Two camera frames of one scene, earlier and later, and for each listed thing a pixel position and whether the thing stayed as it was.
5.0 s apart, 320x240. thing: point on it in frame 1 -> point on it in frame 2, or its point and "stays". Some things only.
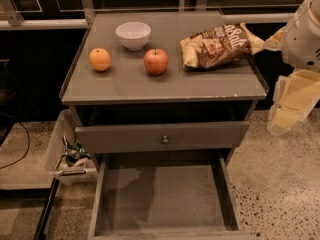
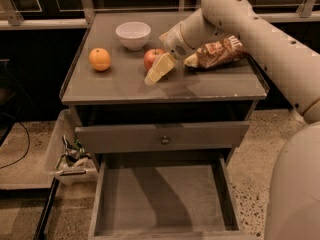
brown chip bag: x=219 y=46 stays
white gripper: x=302 y=41 -> x=175 y=41
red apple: x=155 y=61 stays
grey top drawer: x=161 y=137 stays
